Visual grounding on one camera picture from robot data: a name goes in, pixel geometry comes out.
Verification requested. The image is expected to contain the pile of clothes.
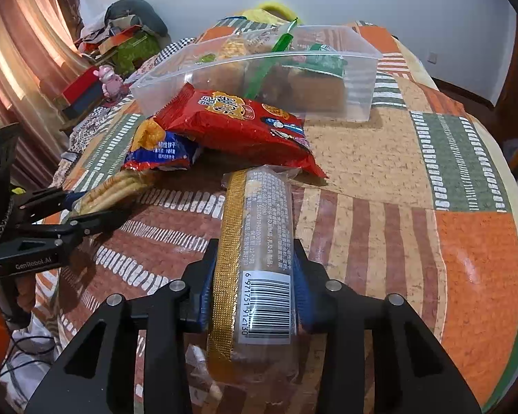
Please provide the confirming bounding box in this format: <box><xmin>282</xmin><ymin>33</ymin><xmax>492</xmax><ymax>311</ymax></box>
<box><xmin>75</xmin><ymin>15</ymin><xmax>126</xmax><ymax>52</ymax></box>

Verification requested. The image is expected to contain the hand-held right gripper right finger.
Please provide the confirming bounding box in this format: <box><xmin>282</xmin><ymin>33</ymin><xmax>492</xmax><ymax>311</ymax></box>
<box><xmin>291</xmin><ymin>239</ymin><xmax>482</xmax><ymax>414</ymax></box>

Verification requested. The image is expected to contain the patchwork striped blanket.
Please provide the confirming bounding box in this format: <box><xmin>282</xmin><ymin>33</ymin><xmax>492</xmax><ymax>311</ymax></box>
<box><xmin>39</xmin><ymin>19</ymin><xmax>518</xmax><ymax>410</ymax></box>

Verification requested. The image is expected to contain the clear round biscuit sleeve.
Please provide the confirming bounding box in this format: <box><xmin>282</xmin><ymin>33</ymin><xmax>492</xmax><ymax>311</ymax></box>
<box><xmin>71</xmin><ymin>168</ymin><xmax>160</xmax><ymax>216</ymax></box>

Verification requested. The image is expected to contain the brown wooden door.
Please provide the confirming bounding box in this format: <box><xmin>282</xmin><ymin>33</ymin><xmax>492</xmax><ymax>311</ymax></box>
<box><xmin>494</xmin><ymin>9</ymin><xmax>518</xmax><ymax>177</ymax></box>

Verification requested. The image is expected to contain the pink plush toy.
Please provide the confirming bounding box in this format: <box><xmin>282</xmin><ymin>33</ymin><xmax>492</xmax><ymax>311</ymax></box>
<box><xmin>94</xmin><ymin>65</ymin><xmax>124</xmax><ymax>98</ymax></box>

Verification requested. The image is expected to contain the red box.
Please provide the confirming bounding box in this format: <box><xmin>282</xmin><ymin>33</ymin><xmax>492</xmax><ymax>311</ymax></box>
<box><xmin>63</xmin><ymin>69</ymin><xmax>104</xmax><ymax>104</ymax></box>

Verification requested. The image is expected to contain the black cable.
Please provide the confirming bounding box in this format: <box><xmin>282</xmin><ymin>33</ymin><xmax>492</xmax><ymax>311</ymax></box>
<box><xmin>0</xmin><ymin>336</ymin><xmax>65</xmax><ymax>376</ymax></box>

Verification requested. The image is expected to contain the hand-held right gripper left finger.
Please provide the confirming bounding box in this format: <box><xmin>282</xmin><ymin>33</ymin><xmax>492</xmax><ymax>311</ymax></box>
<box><xmin>26</xmin><ymin>239</ymin><xmax>221</xmax><ymax>414</ymax></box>

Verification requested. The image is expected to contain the red chip packet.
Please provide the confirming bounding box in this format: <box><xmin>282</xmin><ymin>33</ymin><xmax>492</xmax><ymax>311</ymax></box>
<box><xmin>153</xmin><ymin>84</ymin><xmax>329</xmax><ymax>179</ymax></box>

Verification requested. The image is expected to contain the orange striped curtain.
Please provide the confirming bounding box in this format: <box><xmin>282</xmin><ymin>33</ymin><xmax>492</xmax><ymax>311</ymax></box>
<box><xmin>0</xmin><ymin>0</ymin><xmax>85</xmax><ymax>190</ymax></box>

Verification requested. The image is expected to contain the long gold-striped biscuit packet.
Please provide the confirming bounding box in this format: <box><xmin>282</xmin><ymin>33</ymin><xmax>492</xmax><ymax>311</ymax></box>
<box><xmin>206</xmin><ymin>165</ymin><xmax>300</xmax><ymax>391</ymax></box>

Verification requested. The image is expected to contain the clear fried snack packet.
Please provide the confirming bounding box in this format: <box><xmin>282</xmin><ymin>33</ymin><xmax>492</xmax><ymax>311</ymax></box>
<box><xmin>199</xmin><ymin>62</ymin><xmax>247</xmax><ymax>96</ymax></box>

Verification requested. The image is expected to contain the yellow cracker packet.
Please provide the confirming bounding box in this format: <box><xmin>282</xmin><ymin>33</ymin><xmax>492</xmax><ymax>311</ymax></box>
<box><xmin>218</xmin><ymin>37</ymin><xmax>281</xmax><ymax>59</ymax></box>

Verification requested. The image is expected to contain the dark blue box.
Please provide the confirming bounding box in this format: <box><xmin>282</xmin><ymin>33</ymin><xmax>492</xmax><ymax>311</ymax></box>
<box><xmin>63</xmin><ymin>90</ymin><xmax>106</xmax><ymax>119</ymax></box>

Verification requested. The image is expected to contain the green bread packet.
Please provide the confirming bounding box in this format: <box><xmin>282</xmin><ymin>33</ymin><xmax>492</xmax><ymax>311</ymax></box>
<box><xmin>302</xmin><ymin>43</ymin><xmax>346</xmax><ymax>78</ymax></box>

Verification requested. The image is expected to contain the green bag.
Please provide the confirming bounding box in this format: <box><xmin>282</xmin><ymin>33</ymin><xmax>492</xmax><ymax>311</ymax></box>
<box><xmin>114</xmin><ymin>30</ymin><xmax>162</xmax><ymax>72</ymax></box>

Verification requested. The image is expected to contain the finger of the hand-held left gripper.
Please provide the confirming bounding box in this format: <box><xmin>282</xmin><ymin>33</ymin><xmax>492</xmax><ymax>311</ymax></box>
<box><xmin>19</xmin><ymin>209</ymin><xmax>132</xmax><ymax>242</ymax></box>
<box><xmin>11</xmin><ymin>187</ymin><xmax>85</xmax><ymax>220</ymax></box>

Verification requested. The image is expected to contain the green strip packet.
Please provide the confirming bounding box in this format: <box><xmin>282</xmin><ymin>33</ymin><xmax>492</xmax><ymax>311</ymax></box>
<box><xmin>244</xmin><ymin>16</ymin><xmax>300</xmax><ymax>100</ymax></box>

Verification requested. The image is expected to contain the blue chip packet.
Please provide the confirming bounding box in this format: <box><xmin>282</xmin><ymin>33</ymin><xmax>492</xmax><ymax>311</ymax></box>
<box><xmin>123</xmin><ymin>116</ymin><xmax>203</xmax><ymax>173</ymax></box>

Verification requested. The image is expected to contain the yellow pillow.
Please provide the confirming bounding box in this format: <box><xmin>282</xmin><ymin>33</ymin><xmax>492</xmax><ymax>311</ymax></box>
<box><xmin>242</xmin><ymin>1</ymin><xmax>296</xmax><ymax>24</ymax></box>

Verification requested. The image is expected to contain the clear plastic container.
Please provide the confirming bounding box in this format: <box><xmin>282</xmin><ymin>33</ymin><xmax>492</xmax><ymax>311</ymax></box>
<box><xmin>129</xmin><ymin>23</ymin><xmax>385</xmax><ymax>124</ymax></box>

